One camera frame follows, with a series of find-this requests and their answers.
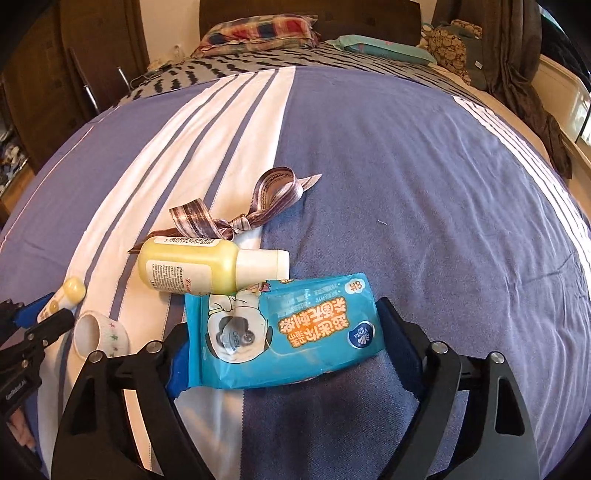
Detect teal pillow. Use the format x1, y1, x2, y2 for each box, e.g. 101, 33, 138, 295
329, 34, 438, 66

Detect person's left hand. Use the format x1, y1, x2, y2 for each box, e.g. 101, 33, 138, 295
4, 407, 35, 450

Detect yellow bottle with white cap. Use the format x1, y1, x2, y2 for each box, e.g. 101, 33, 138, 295
137, 235, 291, 296

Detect blue wet wipes packet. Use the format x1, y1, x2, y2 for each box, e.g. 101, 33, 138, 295
184, 272, 384, 390

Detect brown patterned plush toy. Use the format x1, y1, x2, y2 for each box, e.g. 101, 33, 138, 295
417, 19, 491, 91

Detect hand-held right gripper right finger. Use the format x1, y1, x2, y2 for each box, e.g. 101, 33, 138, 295
376, 298, 541, 480

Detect grey black patterned bedsheet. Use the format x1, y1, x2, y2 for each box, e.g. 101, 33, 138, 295
115, 39, 465, 108

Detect white storage box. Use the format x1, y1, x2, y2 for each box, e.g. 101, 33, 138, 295
537, 54, 591, 140

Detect purple striped ribbon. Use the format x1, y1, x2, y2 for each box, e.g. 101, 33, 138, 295
128, 167, 323, 254

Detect white cables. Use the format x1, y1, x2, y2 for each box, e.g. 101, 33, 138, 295
131, 45, 195, 89

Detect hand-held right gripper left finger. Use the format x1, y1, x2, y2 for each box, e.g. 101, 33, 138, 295
51, 323, 218, 480

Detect red blue plaid pillow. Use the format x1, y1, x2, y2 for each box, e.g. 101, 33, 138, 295
191, 14, 320, 59

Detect white tube with yellow cap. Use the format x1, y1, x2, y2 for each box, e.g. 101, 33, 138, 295
37, 275, 88, 324

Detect blue white striped blanket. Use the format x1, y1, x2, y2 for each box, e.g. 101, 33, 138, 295
0, 65, 591, 480

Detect dark wooden headboard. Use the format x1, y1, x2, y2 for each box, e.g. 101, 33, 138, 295
198, 0, 424, 37

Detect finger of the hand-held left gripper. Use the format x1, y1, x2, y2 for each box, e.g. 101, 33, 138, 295
0, 292, 55, 331
17, 308, 76, 354

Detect dark wooden wardrobe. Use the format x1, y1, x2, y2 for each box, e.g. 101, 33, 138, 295
0, 0, 151, 163

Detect brown curtain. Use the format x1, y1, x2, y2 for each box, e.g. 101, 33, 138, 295
431, 0, 574, 180

